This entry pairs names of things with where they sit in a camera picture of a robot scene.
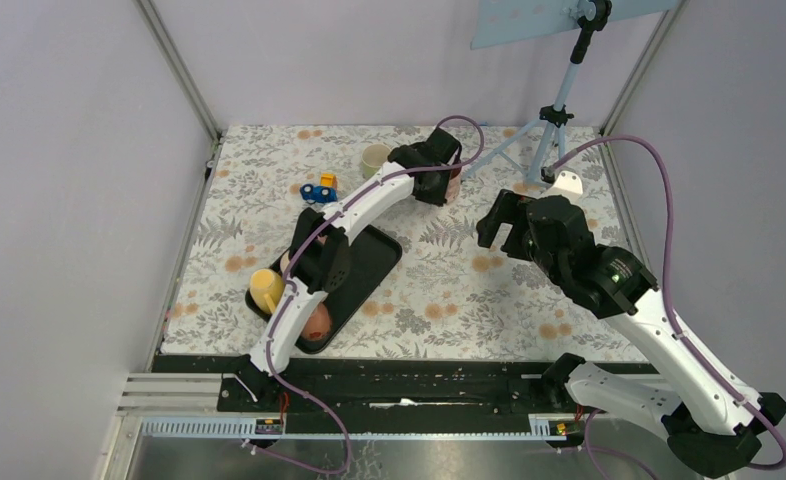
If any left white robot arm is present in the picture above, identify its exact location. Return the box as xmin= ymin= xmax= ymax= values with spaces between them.
xmin=235 ymin=127 xmax=462 ymax=411

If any yellow mug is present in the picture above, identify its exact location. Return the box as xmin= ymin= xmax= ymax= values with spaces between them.
xmin=248 ymin=268 xmax=285 ymax=315

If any blue yellow toy truck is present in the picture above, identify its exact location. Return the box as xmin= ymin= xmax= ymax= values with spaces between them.
xmin=299 ymin=173 xmax=338 ymax=204

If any light blue tripod stand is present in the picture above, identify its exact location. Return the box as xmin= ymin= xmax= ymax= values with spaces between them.
xmin=462 ymin=0 xmax=680 ymax=248

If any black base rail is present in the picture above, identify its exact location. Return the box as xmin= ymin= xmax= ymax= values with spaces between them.
xmin=216 ymin=356 xmax=589 ymax=436

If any light green mug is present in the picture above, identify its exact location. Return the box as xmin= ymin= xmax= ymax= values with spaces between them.
xmin=360 ymin=144 xmax=391 ymax=179

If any salmon textured square mug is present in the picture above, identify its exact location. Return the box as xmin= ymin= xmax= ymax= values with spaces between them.
xmin=300 ymin=303 xmax=333 ymax=342

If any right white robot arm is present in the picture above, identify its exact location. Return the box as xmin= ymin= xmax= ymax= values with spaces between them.
xmin=476 ymin=190 xmax=786 ymax=478

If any floral tablecloth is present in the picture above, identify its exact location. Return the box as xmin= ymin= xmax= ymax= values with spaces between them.
xmin=160 ymin=123 xmax=642 ymax=362

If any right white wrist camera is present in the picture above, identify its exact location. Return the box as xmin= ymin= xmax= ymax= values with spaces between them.
xmin=542 ymin=171 xmax=584 ymax=203

